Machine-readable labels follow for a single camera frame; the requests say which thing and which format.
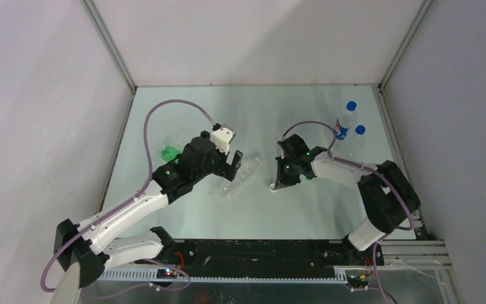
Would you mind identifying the green plastic bottle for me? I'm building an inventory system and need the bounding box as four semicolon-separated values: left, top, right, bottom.
160;145;182;163

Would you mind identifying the left circuit board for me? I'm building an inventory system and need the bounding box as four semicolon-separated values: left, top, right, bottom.
156;269;178;280

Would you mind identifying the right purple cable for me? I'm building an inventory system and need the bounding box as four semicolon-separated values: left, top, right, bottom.
281;120;416;304

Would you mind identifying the Pepsi label clear bottle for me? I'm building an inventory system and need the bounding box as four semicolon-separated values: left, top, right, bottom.
333;105;356;141

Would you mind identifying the purple cable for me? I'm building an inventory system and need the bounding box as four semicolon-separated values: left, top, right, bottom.
281;120;416;304
40;99;223;294

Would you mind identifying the circuit board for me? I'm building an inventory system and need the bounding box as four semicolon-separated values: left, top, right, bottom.
346;275;372;289
156;269;178;280

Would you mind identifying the white cap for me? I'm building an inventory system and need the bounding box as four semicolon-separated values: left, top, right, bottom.
269;183;277;193

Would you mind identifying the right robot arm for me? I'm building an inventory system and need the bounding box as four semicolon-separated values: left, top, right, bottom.
270;134;421;265

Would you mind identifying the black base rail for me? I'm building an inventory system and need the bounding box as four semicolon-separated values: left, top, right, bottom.
155;239;384;279

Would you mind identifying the right circuit board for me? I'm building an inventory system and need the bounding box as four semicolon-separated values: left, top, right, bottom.
346;275;372;289

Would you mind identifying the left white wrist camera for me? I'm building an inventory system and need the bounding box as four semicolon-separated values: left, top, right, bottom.
210;124;236;155

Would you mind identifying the blue cap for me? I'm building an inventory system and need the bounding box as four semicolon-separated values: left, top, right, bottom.
355;125;366;136
346;101;357;111

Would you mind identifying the clear bottle beside green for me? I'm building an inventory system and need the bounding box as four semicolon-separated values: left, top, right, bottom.
163;132;196;151

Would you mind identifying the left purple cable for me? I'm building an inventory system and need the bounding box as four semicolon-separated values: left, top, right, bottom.
40;99;223;294

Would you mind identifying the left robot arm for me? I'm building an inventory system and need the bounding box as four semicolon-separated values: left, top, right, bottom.
54;127;243;288

